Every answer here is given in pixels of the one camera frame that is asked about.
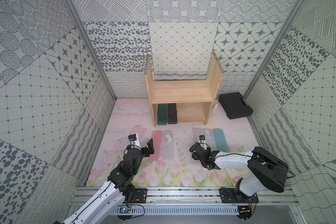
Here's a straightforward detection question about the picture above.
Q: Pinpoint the pink pencil case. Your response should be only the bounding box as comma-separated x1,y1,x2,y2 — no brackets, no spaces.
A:
148,130,163,161

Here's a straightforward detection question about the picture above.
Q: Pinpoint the teal pencil case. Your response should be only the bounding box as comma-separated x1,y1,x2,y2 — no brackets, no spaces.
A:
212,128,230,153

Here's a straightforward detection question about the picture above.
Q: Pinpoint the clear white pencil case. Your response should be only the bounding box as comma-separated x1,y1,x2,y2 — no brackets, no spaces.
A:
162,130,174,161

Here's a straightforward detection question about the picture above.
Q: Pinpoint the dark green pencil case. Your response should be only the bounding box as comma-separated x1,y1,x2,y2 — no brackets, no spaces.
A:
157,104,168,126

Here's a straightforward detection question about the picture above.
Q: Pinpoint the clear pencil case with label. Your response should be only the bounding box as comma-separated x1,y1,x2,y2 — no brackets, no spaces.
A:
192,128,204,143

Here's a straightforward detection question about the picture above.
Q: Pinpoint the black pencil case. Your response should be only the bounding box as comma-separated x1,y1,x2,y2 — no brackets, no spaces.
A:
167,103,178,124

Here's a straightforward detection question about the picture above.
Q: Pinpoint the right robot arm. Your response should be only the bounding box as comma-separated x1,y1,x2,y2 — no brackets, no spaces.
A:
189,142,289,198

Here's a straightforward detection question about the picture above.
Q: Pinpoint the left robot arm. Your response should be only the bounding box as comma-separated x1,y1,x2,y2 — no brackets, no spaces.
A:
62,134,155,224

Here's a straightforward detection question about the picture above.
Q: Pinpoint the wooden shelf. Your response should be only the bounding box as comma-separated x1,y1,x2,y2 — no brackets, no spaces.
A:
144,53,224,127

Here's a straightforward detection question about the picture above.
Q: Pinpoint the small white roll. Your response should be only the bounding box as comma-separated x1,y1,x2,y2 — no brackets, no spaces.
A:
211,104,219,113

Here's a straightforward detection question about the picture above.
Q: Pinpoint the black plastic tool case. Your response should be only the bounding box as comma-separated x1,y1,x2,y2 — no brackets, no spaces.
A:
218,92,253,119

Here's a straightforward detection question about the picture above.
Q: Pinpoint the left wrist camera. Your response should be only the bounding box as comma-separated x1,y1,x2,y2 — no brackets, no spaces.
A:
128,133,141,148

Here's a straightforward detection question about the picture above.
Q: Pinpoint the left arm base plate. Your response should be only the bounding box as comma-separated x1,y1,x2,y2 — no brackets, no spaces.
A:
123,188,148,204

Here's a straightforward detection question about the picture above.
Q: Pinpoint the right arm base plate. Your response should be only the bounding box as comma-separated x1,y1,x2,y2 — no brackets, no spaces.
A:
219,188,259,204

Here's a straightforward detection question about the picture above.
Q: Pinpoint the white slotted cable duct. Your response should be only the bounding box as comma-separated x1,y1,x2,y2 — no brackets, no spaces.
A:
110,206,239,216

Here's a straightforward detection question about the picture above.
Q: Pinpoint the aluminium mounting rail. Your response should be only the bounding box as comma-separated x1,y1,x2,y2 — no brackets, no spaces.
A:
68,187,297,206

